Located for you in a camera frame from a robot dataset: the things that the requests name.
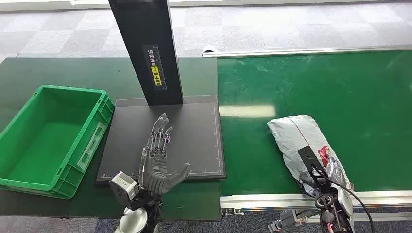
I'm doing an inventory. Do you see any black scanner column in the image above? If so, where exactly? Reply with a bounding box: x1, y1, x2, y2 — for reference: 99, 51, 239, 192
108, 0, 184, 107

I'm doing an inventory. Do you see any silver conveyor side rail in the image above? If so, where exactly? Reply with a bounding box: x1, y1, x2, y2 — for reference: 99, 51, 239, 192
220, 190, 412, 212
202, 45, 412, 59

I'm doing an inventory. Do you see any silver conveyor lower beam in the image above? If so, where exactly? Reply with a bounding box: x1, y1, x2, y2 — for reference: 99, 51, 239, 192
352, 212, 412, 223

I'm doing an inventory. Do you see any black yellow column label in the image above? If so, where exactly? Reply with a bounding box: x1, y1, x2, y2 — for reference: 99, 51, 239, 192
142, 44, 168, 91

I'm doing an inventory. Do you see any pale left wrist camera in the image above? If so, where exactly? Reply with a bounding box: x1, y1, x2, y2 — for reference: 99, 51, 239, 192
109, 171, 139, 208

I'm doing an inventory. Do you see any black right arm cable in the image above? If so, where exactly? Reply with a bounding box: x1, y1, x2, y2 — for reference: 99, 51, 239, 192
322, 175, 376, 233

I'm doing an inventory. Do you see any grey plastic mailer package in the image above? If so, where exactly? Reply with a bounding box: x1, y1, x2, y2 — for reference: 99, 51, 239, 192
267, 114, 354, 198

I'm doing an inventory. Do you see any black right wrist mount plate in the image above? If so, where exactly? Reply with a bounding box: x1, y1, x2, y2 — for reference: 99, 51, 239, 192
297, 145, 327, 181

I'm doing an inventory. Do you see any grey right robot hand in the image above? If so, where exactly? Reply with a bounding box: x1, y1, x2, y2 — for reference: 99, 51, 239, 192
299, 172, 332, 197

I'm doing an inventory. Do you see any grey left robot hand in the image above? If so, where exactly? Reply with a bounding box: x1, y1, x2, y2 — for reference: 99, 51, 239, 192
139, 113, 191, 196

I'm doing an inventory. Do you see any green conveyor belt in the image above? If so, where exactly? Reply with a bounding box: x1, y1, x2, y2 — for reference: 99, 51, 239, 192
217, 50, 412, 196

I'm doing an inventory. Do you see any grey conveyor support bracket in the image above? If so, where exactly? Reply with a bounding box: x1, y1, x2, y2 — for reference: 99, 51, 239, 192
268, 209, 320, 233

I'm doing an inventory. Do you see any black scanner base platform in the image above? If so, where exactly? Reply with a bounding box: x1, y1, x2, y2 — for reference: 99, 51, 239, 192
94, 95, 226, 186

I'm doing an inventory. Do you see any green plastic crate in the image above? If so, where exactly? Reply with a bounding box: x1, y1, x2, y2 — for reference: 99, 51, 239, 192
0, 84, 115, 200

